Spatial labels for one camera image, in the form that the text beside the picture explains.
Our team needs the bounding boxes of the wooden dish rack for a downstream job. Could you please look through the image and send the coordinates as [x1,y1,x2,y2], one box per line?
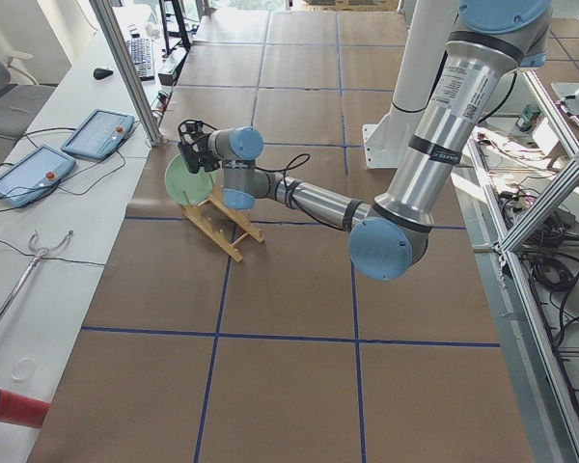
[180,187,265,262]

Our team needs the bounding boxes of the aluminium frame post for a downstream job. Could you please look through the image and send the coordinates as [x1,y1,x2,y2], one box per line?
[90,0,162,147]

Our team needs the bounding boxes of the black keyboard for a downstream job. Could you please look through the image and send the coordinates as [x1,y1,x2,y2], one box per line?
[125,37,154,81]

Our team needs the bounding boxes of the red cylinder tube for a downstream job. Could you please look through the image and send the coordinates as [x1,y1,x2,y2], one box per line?
[0,389,50,428]

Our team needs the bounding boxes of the light green round plate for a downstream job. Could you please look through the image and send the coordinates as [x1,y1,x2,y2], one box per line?
[165,154,217,205]

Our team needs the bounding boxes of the metal grabber pole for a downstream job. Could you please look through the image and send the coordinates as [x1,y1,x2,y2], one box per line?
[0,230,74,321]

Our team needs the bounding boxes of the grey office chair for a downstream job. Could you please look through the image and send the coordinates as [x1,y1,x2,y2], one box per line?
[0,51,56,141]

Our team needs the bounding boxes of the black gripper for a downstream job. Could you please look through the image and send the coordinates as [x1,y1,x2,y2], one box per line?
[178,119,219,174]

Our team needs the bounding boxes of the black computer mouse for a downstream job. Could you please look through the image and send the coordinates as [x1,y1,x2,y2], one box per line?
[93,68,114,81]

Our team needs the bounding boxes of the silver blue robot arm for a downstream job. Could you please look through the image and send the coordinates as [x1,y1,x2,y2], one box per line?
[178,1,552,281]

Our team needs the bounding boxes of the blue teach pendant near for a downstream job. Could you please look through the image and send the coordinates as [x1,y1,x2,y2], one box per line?
[0,145,76,207]

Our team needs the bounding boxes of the blue teach pendant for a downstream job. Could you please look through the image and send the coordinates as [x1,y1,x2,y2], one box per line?
[0,145,76,207]
[61,109,135,160]

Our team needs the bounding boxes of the blue teach pendant far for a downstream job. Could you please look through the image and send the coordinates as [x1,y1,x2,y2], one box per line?
[61,109,135,160]

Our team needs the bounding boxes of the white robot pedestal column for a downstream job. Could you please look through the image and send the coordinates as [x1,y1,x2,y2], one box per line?
[363,0,458,169]

